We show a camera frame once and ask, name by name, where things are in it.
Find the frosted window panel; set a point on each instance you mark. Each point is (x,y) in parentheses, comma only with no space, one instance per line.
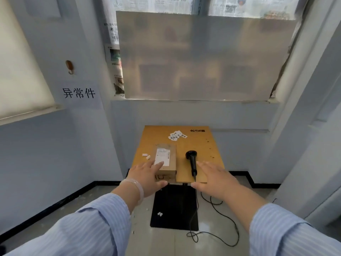
(207,55)

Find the translucent pink bangle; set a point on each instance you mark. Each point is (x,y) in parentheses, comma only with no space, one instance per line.
(139,187)

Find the brown wall hook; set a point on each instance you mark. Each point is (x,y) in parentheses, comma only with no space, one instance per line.
(69,66)

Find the cream window blind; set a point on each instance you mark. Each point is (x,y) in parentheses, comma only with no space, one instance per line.
(21,63)

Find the person's left hand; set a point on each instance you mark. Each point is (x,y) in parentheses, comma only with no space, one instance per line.
(143,178)

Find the person's left forearm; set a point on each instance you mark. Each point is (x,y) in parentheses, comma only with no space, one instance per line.
(88,226)

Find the person's right thumb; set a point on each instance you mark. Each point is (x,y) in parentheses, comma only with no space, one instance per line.
(197,185)

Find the black barcode scanner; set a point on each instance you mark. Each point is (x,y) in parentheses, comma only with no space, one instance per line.
(192,162)

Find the pile of white label stickers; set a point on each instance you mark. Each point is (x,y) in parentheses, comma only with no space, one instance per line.
(176,135)

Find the brown cardboard box white label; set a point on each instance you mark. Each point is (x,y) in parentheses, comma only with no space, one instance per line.
(170,149)

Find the white paper sign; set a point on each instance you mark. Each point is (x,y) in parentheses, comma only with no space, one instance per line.
(80,93)

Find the black table base plate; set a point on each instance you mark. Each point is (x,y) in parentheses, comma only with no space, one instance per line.
(174,207)

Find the person's left thumb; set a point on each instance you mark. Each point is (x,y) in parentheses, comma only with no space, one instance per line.
(160,185)

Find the person's right hand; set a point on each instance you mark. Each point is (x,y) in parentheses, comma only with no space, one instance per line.
(218,183)

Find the person's right forearm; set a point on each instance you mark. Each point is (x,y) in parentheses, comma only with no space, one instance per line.
(279,229)

